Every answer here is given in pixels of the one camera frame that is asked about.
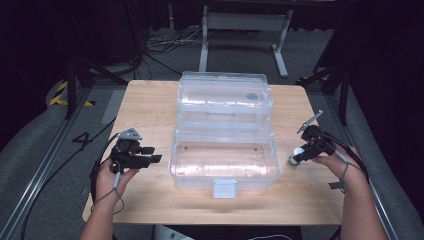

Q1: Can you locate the clear plastic storage box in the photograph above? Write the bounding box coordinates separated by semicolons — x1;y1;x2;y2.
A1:
168;70;281;200

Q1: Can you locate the hand-held gripper black cable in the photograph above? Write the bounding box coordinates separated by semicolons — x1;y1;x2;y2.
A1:
89;133;122;205
324;132;371;185

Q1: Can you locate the left hand-held gripper black cable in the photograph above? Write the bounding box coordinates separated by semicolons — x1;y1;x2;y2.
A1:
89;133;122;205

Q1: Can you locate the long black floor cable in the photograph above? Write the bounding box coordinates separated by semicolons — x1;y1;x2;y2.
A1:
19;117;117;240

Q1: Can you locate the person's left hand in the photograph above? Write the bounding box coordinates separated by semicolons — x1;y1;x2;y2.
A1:
95;159;140;205

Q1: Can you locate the person's right hand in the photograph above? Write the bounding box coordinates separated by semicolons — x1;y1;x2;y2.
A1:
312;145;368;193

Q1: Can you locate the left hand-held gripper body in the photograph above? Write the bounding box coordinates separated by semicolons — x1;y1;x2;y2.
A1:
109;128;150;175

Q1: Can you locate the small white bottle green base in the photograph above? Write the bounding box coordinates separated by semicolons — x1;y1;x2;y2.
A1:
288;147;306;167

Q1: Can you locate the right hand-held gripper black cable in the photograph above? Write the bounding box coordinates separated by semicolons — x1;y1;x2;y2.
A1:
324;132;371;185

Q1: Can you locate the black metal stand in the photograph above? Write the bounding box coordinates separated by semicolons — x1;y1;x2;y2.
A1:
295;61;352;126
64;54;130;120

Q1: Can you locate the yellow black floor tape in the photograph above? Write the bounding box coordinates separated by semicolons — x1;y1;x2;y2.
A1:
48;80;96;108

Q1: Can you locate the tangle of floor cables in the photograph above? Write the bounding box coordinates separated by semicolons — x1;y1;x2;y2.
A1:
143;25;205;83

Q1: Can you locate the thin white cable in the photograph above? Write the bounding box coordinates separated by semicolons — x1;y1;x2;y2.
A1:
248;233;295;240

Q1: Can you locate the white metal desk frame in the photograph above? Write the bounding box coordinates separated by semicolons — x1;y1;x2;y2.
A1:
198;4;294;79

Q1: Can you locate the aluminium floor rail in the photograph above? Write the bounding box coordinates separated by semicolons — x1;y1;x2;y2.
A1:
0;87;93;240
324;94;402;240

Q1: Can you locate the white object under table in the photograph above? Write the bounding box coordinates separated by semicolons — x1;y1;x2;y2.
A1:
154;224;195;240

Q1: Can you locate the grey wrist lanyard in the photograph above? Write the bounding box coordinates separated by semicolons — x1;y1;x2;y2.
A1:
328;149;352;195
89;171;125;215

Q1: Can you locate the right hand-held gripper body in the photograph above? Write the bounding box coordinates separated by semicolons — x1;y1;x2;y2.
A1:
296;110;336;157

